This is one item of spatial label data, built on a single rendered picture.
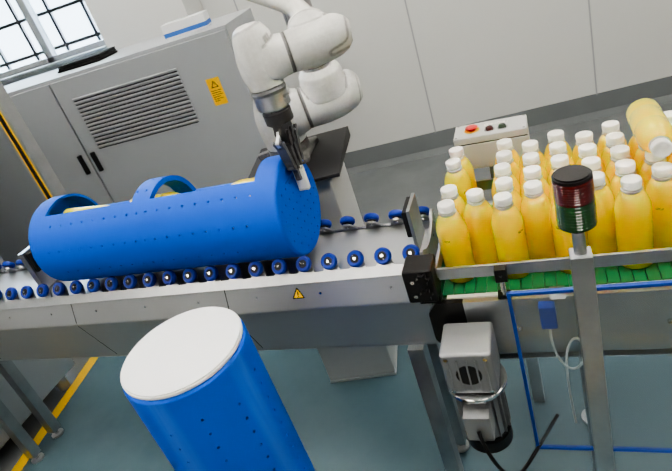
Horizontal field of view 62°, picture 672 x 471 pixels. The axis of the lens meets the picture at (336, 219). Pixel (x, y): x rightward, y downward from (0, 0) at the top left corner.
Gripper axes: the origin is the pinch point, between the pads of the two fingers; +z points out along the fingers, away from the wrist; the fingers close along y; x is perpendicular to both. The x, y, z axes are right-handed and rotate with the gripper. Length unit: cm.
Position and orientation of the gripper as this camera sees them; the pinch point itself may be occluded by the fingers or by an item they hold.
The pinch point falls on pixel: (301, 177)
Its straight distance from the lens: 151.5
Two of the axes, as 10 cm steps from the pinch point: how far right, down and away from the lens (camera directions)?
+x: -9.2, 1.2, 3.7
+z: 3.0, 8.4, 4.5
